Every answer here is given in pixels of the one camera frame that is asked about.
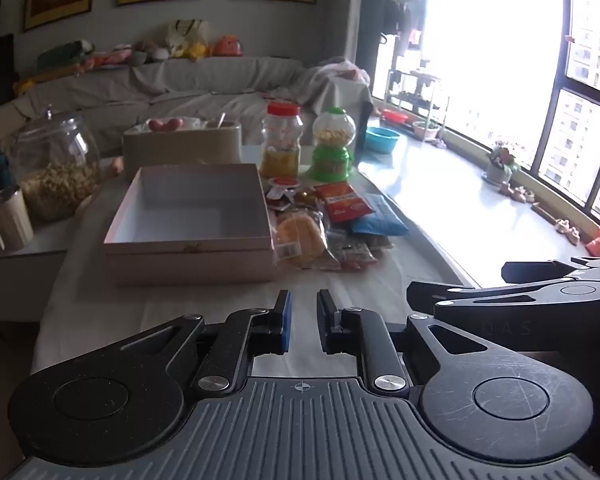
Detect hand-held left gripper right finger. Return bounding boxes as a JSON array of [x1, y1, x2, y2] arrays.
[[316, 289, 497, 393]]

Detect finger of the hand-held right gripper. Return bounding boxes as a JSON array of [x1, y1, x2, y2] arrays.
[[501, 257, 600, 286], [407, 280, 557, 318]]

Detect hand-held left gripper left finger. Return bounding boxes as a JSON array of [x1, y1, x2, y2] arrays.
[[112, 290, 293, 393]]

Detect small red silver packet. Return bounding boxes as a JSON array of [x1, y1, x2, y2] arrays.
[[340, 247, 381, 272]]

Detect blue snack packet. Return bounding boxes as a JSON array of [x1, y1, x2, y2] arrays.
[[350, 194, 411, 236]]

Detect round yellow cake packet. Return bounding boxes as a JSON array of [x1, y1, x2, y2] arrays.
[[272, 210, 341, 271]]

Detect orange red snack packet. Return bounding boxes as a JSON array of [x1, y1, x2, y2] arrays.
[[314, 182, 376, 224]]

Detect pink gift box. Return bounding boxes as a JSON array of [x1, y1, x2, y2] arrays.
[[103, 163, 276, 288]]

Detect small ceramic figurines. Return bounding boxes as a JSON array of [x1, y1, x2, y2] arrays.
[[555, 217, 581, 245], [500, 182, 537, 204]]

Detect small brown snack packet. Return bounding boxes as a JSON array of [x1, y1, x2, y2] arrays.
[[352, 234, 396, 251]]

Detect white tablecloth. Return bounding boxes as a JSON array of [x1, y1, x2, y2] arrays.
[[30, 150, 481, 376]]

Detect potted plant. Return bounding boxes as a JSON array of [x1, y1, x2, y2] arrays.
[[481, 142, 522, 186]]

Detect dark red candy packet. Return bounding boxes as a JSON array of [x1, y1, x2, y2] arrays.
[[296, 187, 327, 208]]

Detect blue plastic basin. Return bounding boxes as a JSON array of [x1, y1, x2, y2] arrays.
[[365, 127, 402, 153]]

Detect green gumball dispenser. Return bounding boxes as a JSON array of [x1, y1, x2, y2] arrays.
[[309, 107, 357, 182]]

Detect plastic jar with red lid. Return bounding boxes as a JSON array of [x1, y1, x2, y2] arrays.
[[260, 101, 304, 179]]

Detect beige storage tub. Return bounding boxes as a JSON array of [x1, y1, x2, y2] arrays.
[[122, 122, 243, 181]]

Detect metal shoe rack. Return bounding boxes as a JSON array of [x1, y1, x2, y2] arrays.
[[387, 70, 449, 127]]

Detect large window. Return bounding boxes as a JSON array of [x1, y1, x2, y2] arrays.
[[372, 0, 600, 228]]

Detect crumpled blanket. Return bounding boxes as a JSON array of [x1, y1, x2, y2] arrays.
[[300, 57, 373, 111]]

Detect grey covered sofa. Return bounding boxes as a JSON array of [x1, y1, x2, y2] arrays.
[[0, 55, 376, 161]]

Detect glass jar of peanuts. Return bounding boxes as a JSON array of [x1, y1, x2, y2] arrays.
[[12, 112, 101, 222]]

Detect hanging clothes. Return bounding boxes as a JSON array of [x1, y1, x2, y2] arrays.
[[380, 0, 426, 56]]

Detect orange plush toy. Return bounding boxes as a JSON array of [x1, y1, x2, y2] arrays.
[[211, 35, 244, 57]]

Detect yellow plush toy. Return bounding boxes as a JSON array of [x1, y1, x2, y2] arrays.
[[172, 40, 208, 61]]

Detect beige lidded mug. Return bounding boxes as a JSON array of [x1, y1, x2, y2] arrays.
[[0, 185, 35, 252]]

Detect grey plush toy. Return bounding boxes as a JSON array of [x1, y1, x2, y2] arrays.
[[132, 39, 171, 65]]

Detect white tote bag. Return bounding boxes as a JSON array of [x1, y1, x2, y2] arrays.
[[166, 19, 211, 53]]

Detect pink plush toy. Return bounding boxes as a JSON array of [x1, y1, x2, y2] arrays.
[[97, 45, 136, 66]]

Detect blue thermos bottle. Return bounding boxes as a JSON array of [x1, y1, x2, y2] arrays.
[[0, 152, 14, 197]]

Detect long yellow orange plush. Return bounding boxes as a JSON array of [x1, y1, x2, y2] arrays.
[[14, 60, 98, 95]]

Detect green plush toy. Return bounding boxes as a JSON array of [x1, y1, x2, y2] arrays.
[[37, 40, 96, 68]]

